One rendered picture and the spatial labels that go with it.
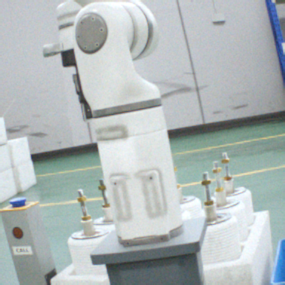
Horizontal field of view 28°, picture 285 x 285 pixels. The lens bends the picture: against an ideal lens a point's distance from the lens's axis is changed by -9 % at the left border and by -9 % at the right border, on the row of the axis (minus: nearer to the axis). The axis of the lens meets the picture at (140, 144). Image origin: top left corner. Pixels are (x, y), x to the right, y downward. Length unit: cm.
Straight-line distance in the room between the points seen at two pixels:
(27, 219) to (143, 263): 47
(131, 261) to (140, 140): 16
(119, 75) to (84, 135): 579
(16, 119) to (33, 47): 85
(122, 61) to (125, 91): 4
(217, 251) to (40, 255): 39
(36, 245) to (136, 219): 48
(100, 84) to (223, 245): 40
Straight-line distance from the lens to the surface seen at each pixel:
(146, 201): 77
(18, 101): 677
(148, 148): 77
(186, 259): 78
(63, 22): 121
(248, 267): 101
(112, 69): 76
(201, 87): 631
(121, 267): 78
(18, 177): 411
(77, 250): 111
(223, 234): 103
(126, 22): 77
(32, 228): 121
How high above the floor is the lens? 49
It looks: 4 degrees down
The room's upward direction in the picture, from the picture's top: 11 degrees counter-clockwise
